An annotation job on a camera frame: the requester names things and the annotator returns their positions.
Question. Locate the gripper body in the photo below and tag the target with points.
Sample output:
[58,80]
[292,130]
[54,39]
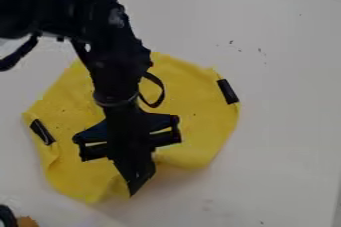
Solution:
[126,131]

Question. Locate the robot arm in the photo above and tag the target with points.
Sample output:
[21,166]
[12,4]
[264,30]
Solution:
[111,55]

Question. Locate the yellow cloth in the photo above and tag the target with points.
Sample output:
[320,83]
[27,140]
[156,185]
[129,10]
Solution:
[200,128]

